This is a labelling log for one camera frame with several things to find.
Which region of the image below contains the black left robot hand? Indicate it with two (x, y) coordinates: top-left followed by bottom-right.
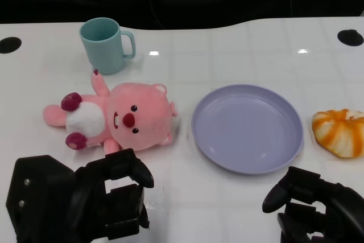
(5, 148), (155, 243)

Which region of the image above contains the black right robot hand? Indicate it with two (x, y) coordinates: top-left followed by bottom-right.
(262, 166), (364, 243)

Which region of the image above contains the pink plush beaver doll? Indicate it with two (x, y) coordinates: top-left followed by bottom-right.
(43, 69), (179, 154)

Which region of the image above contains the purple plastic plate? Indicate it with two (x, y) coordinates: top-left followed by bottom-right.
(191, 84), (305, 175)

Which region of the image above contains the orange white bread toy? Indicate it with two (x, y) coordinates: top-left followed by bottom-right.
(312, 108), (364, 158)

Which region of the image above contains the teal plastic mug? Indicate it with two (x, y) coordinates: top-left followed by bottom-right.
(78, 17), (136, 75)

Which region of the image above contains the black table cable grommet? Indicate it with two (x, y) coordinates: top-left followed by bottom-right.
(0, 36), (22, 54)
(337, 29), (364, 47)

